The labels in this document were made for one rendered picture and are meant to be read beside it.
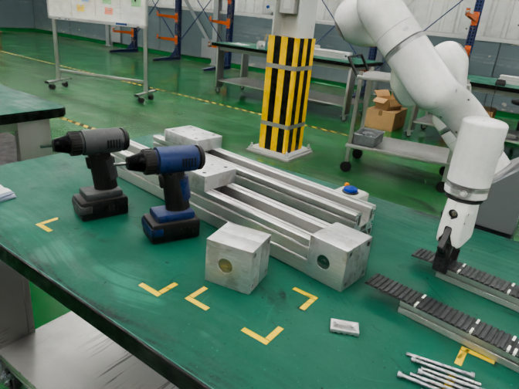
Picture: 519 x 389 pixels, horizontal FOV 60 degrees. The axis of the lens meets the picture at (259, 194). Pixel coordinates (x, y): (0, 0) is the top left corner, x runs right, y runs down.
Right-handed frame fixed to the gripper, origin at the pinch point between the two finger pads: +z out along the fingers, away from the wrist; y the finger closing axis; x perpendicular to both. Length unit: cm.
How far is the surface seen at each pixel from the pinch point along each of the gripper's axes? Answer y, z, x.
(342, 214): -5.0, -3.2, 24.4
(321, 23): 703, -34, 516
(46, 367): -52, 60, 90
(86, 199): -46, -2, 71
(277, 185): -4.9, -4.1, 45.1
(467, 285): -2.0, 2.7, -6.1
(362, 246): -18.0, -4.5, 11.8
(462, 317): -18.0, 0.7, -9.7
